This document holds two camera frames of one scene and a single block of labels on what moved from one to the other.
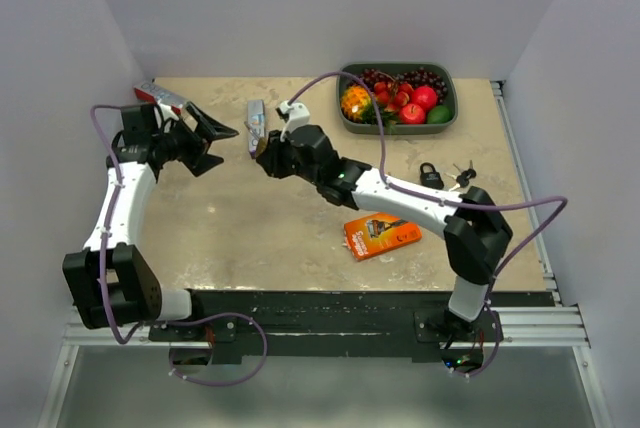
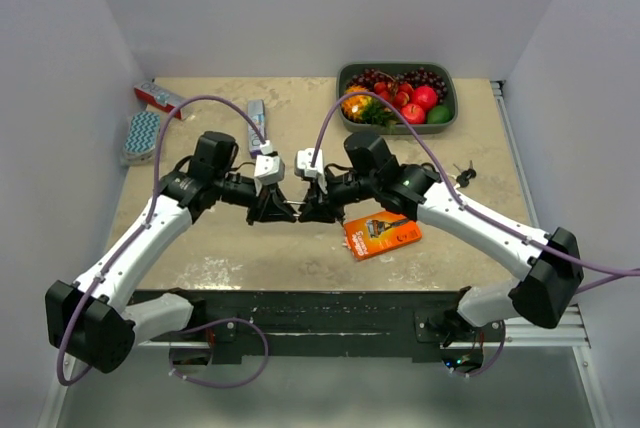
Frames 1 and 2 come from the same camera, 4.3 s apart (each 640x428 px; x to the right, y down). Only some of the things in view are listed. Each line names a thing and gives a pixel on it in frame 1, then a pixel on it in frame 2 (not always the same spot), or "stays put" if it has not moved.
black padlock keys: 462,179 stays put
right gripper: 271,159 → 324,209
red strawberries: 392,97 stays put
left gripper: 198,160 → 267,205
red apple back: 425,97 stays put
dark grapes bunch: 415,78 stays put
